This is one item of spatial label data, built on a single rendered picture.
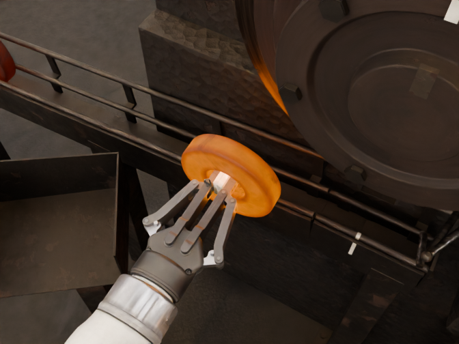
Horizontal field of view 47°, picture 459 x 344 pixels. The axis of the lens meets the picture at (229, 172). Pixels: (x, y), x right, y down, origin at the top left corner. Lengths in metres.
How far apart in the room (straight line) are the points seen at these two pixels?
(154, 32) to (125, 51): 1.27
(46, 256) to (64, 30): 1.46
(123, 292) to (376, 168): 0.33
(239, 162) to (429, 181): 0.26
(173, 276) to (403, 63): 0.38
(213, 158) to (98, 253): 0.36
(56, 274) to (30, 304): 0.67
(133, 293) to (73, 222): 0.41
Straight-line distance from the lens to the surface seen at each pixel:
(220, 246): 0.70
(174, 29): 0.93
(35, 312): 1.66
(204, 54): 0.89
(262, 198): 0.75
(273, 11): 0.59
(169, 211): 0.74
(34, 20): 2.44
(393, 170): 0.59
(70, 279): 0.99
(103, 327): 0.66
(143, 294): 0.66
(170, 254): 0.71
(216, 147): 0.72
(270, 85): 0.70
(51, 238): 1.05
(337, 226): 0.89
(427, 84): 0.47
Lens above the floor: 1.48
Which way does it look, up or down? 56 degrees down
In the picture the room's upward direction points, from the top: straight up
